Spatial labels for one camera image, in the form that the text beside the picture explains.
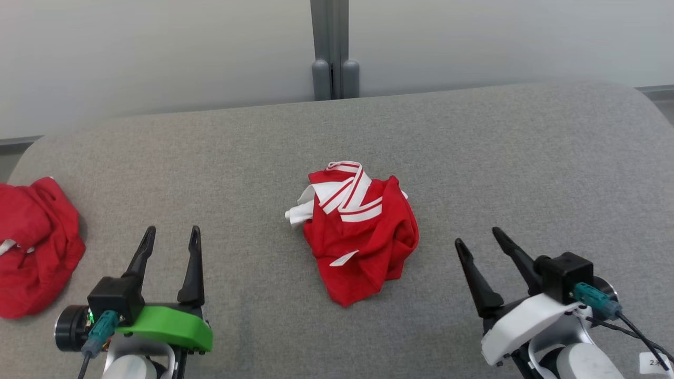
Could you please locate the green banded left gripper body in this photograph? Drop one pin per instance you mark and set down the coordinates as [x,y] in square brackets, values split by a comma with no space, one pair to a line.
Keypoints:
[168,326]

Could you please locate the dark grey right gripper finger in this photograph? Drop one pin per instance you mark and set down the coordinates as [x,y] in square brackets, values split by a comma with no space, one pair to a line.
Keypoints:
[518,258]
[482,289]

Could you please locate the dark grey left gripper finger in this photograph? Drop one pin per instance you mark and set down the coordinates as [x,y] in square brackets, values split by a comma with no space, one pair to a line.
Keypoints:
[141,255]
[194,273]

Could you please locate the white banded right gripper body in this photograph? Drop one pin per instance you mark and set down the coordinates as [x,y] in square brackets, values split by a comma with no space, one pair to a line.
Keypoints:
[526,321]

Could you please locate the red garment with white stripes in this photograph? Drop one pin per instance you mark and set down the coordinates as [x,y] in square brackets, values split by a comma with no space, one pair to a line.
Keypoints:
[363,247]

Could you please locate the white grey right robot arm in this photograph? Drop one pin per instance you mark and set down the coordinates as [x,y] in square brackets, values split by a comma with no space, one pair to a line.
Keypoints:
[584,366]

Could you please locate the plain red garment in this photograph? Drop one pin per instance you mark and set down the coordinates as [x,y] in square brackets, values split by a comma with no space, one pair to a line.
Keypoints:
[37,252]

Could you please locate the grey fabric sofa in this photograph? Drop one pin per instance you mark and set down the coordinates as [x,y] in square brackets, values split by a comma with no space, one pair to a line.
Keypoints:
[500,158]

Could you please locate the white paper label tag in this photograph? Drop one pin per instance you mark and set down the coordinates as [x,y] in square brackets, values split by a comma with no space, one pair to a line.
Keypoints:
[655,363]

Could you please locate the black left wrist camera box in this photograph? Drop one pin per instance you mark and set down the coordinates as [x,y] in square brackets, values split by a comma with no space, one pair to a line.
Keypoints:
[116,297]

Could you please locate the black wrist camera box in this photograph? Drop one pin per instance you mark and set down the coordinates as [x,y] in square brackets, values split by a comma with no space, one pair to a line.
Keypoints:
[566,273]
[116,297]

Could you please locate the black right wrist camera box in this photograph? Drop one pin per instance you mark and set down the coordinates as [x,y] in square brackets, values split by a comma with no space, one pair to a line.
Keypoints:
[566,273]

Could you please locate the grey partition post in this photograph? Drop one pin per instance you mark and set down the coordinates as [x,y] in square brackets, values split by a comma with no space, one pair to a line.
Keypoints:
[331,42]

